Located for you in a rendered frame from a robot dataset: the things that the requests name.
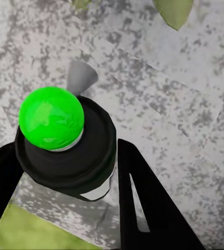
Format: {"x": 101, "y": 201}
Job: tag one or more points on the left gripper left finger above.
{"x": 10, "y": 173}

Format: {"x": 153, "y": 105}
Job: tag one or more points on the insectifuge atomizer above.
{"x": 67, "y": 142}

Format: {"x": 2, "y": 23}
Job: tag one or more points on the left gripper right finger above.
{"x": 168, "y": 228}

